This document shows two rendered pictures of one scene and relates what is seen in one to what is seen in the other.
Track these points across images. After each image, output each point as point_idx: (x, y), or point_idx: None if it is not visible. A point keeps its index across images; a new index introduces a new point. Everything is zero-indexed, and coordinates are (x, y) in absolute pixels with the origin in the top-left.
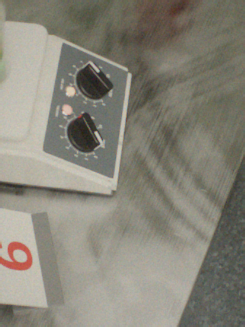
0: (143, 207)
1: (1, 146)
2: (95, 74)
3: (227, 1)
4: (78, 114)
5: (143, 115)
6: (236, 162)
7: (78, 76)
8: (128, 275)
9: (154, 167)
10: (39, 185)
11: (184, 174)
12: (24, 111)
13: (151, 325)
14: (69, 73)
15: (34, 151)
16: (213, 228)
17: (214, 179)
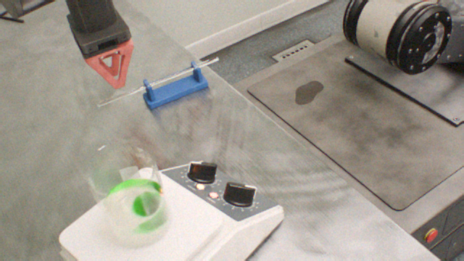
0: (302, 209)
1: (214, 245)
2: (201, 164)
3: (191, 105)
4: (220, 193)
5: (234, 177)
6: (303, 148)
7: (192, 177)
8: (350, 241)
9: (276, 189)
10: (246, 257)
11: (293, 176)
12: (204, 208)
13: (398, 246)
14: (185, 180)
15: (235, 226)
16: (342, 179)
17: (307, 163)
